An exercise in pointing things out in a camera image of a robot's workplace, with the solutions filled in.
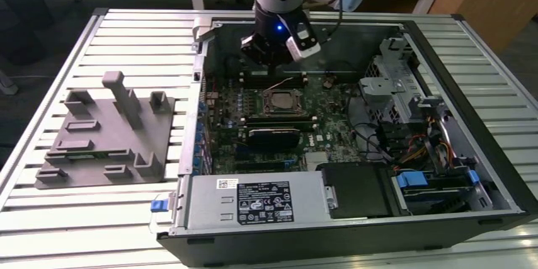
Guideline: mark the brown wooden cabinet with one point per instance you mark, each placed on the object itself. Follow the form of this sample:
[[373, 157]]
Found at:
[[496, 7]]

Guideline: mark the hard disk in blue carrier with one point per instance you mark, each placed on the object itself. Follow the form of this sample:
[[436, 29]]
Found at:
[[412, 180]]

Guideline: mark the white camera black faceplate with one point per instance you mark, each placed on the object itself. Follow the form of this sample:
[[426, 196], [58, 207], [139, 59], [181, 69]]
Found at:
[[309, 51]]

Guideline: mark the silver chipset heatsink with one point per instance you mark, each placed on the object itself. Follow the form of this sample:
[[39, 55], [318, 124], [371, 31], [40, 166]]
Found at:
[[317, 158]]

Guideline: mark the thin metal locking lever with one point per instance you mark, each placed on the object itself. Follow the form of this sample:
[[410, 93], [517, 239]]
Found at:
[[282, 83]]

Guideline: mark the black RAM slot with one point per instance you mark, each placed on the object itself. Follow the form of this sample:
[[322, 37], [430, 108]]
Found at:
[[277, 124], [253, 74], [277, 117], [253, 77], [253, 85], [277, 121], [309, 128], [253, 81]]

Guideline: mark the green RAM stick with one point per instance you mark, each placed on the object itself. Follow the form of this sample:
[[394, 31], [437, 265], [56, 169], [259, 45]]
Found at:
[[90, 154]]

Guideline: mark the grey parts rack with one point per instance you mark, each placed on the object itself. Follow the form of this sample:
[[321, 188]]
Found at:
[[110, 168]]

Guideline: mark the black plastic shroud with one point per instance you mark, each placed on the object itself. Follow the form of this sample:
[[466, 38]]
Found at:
[[357, 187]]

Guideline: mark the silver metal drive cage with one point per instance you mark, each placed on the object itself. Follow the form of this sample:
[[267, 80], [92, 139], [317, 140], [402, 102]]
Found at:
[[378, 88]]

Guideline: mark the green motherboard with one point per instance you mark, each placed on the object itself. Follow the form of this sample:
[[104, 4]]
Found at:
[[337, 130]]

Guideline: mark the CPU socket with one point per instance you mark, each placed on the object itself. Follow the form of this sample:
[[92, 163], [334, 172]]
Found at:
[[283, 112]]

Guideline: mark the blue rear port connector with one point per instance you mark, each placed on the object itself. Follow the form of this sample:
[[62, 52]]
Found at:
[[202, 105], [198, 152], [198, 140], [198, 125]]

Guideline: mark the blue latch clip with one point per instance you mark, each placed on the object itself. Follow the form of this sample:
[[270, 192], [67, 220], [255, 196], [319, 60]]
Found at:
[[158, 205]]

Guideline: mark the black graphics card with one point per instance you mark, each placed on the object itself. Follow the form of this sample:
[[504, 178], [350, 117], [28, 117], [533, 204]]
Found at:
[[273, 140]]

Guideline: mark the silver power supply unit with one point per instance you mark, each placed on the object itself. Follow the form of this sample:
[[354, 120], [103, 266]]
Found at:
[[202, 203]]

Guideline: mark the black PC case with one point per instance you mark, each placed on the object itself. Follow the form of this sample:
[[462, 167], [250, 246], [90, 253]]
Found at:
[[294, 243]]

